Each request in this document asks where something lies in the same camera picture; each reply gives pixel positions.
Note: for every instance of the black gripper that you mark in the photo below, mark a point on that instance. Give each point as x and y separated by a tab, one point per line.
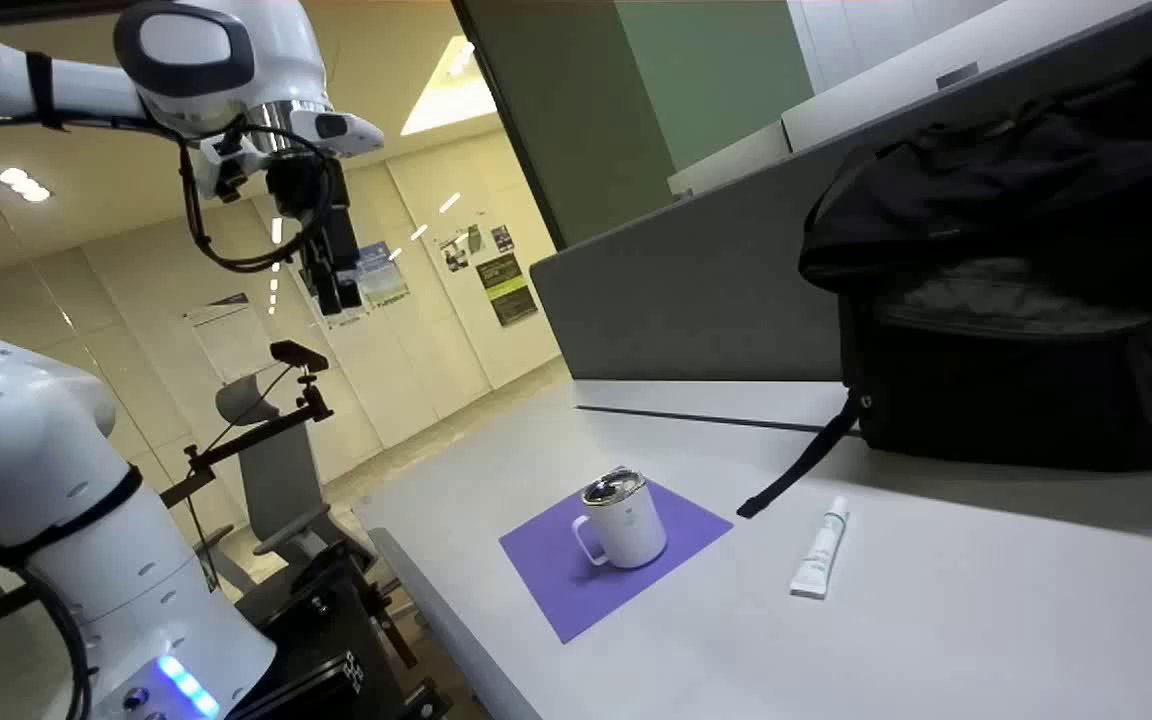
315	214

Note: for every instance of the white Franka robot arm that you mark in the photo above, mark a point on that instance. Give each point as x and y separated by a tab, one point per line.
28	454

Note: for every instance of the grey desk partition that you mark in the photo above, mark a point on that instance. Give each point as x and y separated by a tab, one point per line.
698	285

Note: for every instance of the purple square mat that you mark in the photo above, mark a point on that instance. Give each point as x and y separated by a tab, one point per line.
562	582

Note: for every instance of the white tube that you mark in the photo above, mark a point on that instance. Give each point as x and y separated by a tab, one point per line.
822	545

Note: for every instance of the white panel behind partition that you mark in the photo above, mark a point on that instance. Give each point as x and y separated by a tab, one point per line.
869	92

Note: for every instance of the black backpack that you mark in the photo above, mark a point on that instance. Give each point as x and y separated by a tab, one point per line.
1031	334

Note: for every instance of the white wall poster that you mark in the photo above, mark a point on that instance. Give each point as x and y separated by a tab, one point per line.
381	277

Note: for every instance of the black camera on stand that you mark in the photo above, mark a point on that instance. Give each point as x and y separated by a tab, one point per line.
298	359

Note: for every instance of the black camera stand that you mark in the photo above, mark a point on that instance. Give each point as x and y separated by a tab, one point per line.
248	432

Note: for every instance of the dark wall poster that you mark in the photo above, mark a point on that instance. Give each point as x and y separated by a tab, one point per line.
506	291

